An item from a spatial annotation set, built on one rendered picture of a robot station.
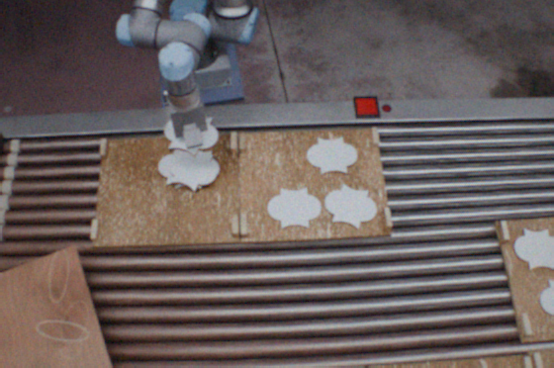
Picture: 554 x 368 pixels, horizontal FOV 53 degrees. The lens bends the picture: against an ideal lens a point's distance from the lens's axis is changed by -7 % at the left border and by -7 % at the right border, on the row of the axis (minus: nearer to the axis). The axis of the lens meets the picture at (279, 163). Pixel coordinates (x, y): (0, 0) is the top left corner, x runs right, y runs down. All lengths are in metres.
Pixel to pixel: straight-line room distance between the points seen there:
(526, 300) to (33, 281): 1.28
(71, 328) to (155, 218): 0.40
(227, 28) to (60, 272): 0.82
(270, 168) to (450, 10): 2.18
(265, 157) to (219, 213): 0.22
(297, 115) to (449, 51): 1.70
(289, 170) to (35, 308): 0.79
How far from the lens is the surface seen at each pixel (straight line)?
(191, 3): 1.77
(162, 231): 1.62
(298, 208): 1.62
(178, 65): 1.28
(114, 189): 1.72
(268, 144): 1.73
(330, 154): 1.71
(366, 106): 1.84
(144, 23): 1.41
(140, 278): 1.60
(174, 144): 1.52
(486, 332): 1.60
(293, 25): 3.36
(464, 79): 3.27
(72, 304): 1.49
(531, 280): 1.68
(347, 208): 1.62
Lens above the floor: 2.38
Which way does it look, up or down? 59 degrees down
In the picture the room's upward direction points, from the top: straight up
